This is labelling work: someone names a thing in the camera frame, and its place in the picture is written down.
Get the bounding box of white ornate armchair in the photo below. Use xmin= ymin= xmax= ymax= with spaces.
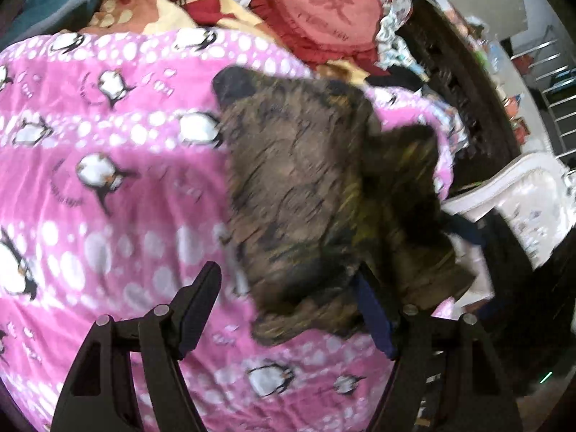
xmin=442 ymin=150 xmax=576 ymax=271

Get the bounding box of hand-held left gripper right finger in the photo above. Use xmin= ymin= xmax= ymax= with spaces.
xmin=353 ymin=264 xmax=525 ymax=432

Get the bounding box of pink penguin print blanket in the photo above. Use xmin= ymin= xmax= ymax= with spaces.
xmin=0 ymin=27 xmax=456 ymax=432

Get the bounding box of red heart-shaped cushion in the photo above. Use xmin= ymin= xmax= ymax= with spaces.
xmin=249 ymin=0 xmax=393 ymax=78

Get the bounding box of red and yellow patterned blanket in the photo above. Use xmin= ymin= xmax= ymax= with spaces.
xmin=78 ymin=0 xmax=376 ymax=88

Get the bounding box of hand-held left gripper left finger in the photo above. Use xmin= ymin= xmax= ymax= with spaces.
xmin=51 ymin=261 xmax=223 ymax=432

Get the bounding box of black cloth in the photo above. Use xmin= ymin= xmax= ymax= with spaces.
xmin=366 ymin=69 xmax=426 ymax=97

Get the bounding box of dark floral patterned garment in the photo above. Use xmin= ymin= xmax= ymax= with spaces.
xmin=211 ymin=65 xmax=483 ymax=348

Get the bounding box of metal stair railing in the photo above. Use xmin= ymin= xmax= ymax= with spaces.
xmin=510 ymin=22 xmax=576 ymax=163

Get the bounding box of teal and grey knit garment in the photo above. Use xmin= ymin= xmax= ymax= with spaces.
xmin=0 ymin=0 xmax=108 ymax=51

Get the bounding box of dark wooden bed headboard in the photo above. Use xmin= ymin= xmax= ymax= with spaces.
xmin=395 ymin=0 xmax=537 ymax=199

